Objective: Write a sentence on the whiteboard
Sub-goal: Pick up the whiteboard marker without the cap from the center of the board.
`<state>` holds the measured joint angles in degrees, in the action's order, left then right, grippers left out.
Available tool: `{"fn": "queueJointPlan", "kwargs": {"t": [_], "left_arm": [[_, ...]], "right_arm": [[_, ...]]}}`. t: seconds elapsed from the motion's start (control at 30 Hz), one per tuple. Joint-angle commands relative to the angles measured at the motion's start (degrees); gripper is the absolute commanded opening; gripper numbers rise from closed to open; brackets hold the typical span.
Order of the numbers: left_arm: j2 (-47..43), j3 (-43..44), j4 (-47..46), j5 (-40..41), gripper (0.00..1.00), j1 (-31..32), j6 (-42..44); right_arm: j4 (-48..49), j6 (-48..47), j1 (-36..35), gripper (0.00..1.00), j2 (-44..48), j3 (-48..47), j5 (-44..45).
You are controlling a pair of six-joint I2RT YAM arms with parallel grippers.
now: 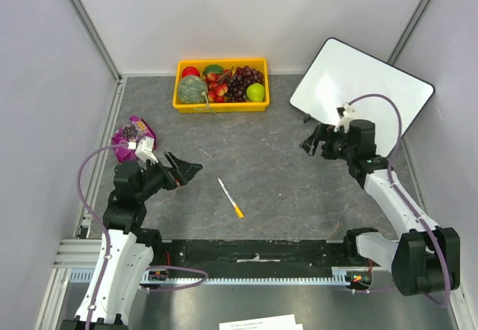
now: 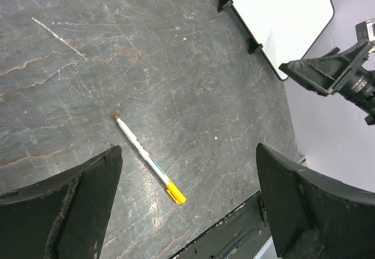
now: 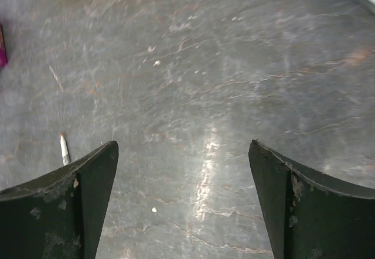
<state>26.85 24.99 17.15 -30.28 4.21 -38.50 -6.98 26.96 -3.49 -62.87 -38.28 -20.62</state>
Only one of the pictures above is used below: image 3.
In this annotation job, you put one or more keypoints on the white marker pen orange tip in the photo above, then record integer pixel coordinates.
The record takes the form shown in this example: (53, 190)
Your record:
(64, 150)

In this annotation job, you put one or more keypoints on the purple snack bag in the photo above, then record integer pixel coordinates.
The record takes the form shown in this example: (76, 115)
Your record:
(3, 56)

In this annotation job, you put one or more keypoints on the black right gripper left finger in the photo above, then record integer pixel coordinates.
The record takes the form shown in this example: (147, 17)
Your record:
(60, 214)

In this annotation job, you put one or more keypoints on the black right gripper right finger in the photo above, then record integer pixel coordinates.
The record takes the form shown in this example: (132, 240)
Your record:
(309, 214)

